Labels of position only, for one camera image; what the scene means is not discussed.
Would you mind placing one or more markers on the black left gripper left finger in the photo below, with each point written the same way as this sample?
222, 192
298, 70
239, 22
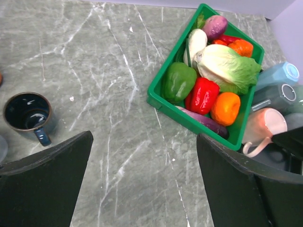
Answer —
41, 190

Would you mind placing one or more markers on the black plastic tray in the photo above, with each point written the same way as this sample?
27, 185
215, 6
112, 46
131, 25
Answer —
275, 156

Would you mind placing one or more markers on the toy orange pumpkin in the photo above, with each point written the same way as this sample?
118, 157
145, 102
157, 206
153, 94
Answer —
240, 46

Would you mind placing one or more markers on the toy lettuce head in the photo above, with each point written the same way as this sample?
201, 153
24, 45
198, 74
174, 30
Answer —
230, 71

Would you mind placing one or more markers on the dark blue glazed mug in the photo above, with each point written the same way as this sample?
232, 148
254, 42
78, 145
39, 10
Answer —
30, 114

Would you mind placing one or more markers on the toy purple turnip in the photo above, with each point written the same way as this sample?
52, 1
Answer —
215, 26

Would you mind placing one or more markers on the toy red bell pepper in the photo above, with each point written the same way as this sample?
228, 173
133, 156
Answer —
202, 97

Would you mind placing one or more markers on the toy purple eggplant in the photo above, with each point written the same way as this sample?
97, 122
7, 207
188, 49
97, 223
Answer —
207, 122

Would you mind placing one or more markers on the light blue faceted mug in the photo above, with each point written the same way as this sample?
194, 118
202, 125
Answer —
284, 72

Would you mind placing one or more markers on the toy white radish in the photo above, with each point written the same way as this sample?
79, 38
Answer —
197, 41

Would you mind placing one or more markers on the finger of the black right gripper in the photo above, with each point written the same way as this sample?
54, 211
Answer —
291, 141

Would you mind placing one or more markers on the toy green bell pepper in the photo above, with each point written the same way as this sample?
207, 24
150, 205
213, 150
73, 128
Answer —
177, 82

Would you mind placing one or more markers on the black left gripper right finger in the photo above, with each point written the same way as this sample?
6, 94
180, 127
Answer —
243, 192

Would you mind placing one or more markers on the white ceramic mug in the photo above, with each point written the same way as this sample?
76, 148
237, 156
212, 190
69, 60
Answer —
3, 148

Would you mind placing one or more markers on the pink ceramic mug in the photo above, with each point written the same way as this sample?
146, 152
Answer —
261, 126

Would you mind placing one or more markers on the toy orange fruit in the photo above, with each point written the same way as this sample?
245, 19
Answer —
226, 108

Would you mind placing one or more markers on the grey blue mug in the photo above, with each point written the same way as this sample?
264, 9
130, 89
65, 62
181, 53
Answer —
279, 97

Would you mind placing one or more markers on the toy red chili pepper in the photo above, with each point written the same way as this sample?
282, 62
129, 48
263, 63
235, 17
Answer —
228, 39

